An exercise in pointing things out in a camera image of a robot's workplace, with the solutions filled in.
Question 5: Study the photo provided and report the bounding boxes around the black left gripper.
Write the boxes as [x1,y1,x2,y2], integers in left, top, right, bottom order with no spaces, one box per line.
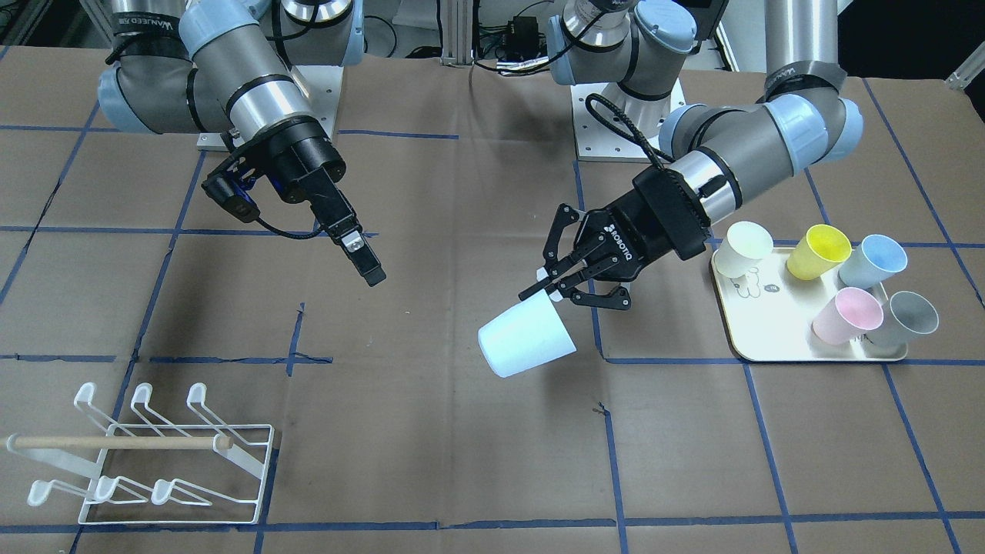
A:
[518,165,713,312]

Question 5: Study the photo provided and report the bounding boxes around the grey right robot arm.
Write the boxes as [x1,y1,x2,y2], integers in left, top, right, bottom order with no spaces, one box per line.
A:
[98,1,385,286]

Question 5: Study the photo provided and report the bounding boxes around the cream plastic tray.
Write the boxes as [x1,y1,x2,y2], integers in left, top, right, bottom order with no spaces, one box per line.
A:
[710,248,908,362]

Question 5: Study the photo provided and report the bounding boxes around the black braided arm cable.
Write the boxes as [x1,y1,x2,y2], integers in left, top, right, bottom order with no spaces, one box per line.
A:
[585,92,674,166]

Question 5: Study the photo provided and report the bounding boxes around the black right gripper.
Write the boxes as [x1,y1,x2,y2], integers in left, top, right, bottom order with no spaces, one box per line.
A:
[254,115,386,287]

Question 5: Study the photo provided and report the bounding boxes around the aluminium frame post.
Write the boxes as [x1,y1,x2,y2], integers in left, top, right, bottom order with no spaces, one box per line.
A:
[437,0,479,67]

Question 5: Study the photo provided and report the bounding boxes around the light blue plastic cup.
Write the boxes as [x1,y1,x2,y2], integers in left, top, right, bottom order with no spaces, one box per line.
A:
[477,292,576,378]

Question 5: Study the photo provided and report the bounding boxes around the pink plastic cup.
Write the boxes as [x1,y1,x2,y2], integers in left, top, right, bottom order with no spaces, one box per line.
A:
[810,287,884,345]

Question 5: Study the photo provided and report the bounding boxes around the grey plastic cup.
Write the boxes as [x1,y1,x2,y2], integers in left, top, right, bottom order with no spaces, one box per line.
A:
[865,291,940,348]

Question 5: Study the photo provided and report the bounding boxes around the pale green plastic cup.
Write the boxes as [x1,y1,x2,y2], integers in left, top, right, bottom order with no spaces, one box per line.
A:
[712,221,774,279]

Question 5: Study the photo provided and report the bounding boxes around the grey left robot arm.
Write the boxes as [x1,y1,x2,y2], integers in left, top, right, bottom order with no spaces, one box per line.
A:
[519,1,864,311]

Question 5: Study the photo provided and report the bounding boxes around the white wire cup rack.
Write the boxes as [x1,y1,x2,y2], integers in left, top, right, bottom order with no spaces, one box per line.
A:
[5,382,275,527]

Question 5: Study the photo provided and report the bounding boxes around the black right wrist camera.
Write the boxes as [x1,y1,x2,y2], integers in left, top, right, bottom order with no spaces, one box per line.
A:
[201,153,265,223]

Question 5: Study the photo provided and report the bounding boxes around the yellow plastic cup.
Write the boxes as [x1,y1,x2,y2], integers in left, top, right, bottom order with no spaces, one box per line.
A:
[786,224,853,281]

